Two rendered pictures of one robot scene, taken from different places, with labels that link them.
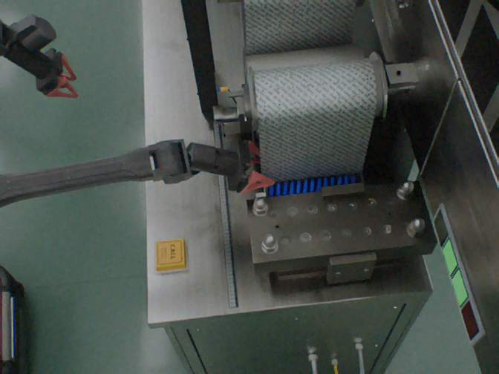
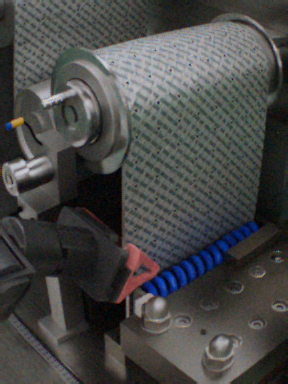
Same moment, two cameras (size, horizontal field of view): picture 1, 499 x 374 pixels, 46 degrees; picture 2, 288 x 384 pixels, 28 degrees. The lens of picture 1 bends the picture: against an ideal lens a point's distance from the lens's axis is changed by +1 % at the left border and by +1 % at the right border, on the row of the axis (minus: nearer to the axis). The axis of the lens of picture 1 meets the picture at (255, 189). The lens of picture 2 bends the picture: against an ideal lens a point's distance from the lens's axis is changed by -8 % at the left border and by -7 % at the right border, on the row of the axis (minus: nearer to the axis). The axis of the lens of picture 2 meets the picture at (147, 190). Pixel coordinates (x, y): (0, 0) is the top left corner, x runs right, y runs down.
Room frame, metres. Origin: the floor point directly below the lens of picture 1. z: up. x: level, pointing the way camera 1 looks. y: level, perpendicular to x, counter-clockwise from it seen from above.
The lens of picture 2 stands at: (0.28, 0.30, 1.54)
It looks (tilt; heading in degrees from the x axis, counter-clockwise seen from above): 34 degrees down; 321
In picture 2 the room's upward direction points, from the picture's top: 1 degrees clockwise
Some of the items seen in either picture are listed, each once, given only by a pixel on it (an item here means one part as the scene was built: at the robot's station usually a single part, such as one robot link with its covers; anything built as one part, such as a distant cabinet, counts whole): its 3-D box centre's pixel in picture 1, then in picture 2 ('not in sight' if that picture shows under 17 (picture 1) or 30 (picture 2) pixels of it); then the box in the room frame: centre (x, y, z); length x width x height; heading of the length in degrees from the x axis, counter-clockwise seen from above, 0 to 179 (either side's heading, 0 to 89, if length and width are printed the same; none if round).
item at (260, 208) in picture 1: (260, 204); (156, 311); (0.65, -0.01, 1.05); 0.04 x 0.04 x 0.04
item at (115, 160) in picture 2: (254, 102); (86, 108); (0.78, -0.01, 1.25); 0.15 x 0.01 x 0.15; 3
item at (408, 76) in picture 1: (401, 74); (261, 35); (0.79, -0.31, 1.28); 0.06 x 0.05 x 0.02; 93
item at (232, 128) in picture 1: (238, 145); (50, 250); (0.81, 0.03, 1.05); 0.06 x 0.05 x 0.31; 93
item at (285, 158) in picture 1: (313, 157); (200, 199); (0.72, -0.13, 1.11); 0.23 x 0.01 x 0.18; 93
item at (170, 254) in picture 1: (170, 254); not in sight; (0.61, 0.22, 0.91); 0.07 x 0.07 x 0.02; 3
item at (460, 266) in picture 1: (456, 271); not in sight; (0.40, -0.35, 1.18); 0.25 x 0.01 x 0.07; 3
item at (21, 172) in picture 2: (218, 114); (16, 177); (0.81, 0.07, 1.18); 0.04 x 0.02 x 0.04; 3
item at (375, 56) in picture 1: (376, 88); (240, 61); (0.79, -0.26, 1.25); 0.15 x 0.01 x 0.15; 3
